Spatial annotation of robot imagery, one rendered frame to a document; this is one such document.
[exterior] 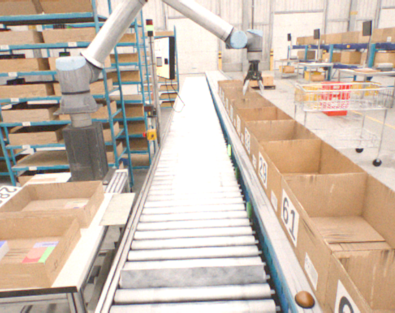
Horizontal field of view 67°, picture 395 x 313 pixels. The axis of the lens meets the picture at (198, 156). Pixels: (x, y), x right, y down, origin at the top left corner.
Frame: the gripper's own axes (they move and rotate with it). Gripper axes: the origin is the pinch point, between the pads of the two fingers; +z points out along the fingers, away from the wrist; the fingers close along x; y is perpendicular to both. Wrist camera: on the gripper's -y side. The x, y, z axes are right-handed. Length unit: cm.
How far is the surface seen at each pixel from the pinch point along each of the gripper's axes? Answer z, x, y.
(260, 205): 29, -13, 88
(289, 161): 23, 7, 59
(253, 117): 19.4, 4.1, -19.1
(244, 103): 17, 4, -58
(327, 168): 23, 21, 68
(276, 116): 19.6, 20.6, -18.9
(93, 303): 73, -84, 89
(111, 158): 61, -113, -58
